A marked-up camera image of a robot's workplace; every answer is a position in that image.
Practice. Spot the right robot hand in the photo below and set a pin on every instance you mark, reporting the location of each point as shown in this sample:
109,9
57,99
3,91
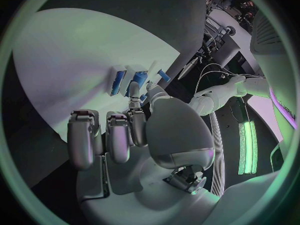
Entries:
178,127

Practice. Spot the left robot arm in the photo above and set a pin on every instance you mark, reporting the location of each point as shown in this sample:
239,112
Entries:
220,94

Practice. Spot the white task board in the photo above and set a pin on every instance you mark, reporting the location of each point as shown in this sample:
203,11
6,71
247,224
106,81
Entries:
70,63

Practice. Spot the blue peg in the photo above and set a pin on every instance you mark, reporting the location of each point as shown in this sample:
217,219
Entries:
164,75

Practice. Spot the blue cylinder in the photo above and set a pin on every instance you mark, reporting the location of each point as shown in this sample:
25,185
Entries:
140,77

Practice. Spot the glowing light bar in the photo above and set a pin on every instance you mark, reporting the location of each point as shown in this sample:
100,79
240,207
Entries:
247,148

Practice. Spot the blue block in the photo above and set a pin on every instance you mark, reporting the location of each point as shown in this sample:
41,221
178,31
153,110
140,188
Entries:
118,82

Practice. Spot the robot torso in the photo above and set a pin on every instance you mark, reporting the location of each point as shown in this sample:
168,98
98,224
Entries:
276,69

